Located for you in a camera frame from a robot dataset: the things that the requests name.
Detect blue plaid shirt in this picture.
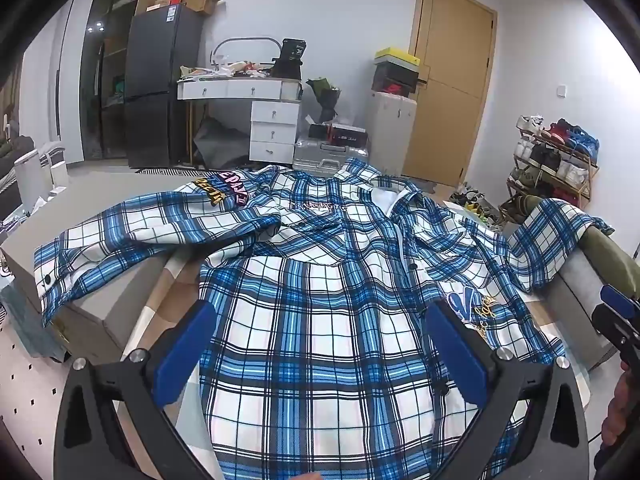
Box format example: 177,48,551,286
34,156,615,480

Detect striped floor rug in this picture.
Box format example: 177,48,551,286
135,166,201,176

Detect white desk with drawers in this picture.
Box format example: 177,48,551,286
176,77,303,165

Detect person's right hand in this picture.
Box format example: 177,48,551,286
601,366,640,448

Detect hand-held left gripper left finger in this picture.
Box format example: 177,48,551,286
54,300,218,480

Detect shoes on floor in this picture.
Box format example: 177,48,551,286
447,182,506,231

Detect black refrigerator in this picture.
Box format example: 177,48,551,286
124,4,203,168

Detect olive green pillow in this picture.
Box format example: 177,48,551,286
577,225,640,301

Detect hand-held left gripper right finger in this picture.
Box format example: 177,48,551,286
425,301,590,480

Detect shoe rack with shoes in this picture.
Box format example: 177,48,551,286
500,115,601,226

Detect silver suitcase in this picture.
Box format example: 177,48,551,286
293,137,371,177

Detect stack of black shoe boxes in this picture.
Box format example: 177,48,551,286
374,62,420,96

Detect dark glass wardrobe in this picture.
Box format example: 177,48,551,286
80,0,151,161

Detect oval desk mirror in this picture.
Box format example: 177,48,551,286
210,37,281,68

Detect dark grey bag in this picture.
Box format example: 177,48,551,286
192,117,251,171

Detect white floor appliance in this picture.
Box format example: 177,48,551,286
14,142,68,206

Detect checked bed sheet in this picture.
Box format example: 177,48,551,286
120,250,591,411

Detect dark wrapped flower bouquet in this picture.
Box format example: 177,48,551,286
306,77,342,123

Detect grey pillow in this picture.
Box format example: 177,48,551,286
542,247,621,371

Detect teal floor mat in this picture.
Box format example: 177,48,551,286
0,282,71,363

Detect black box on desk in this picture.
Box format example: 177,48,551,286
272,38,306,81

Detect yellow shoe box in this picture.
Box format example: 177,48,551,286
375,48,420,72

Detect wooden door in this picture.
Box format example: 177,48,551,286
402,0,498,186

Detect black box with red print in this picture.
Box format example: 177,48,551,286
308,122,369,147

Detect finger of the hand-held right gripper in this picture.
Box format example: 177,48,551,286
591,284,640,358

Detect white cabinet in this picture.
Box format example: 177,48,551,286
365,91,418,176

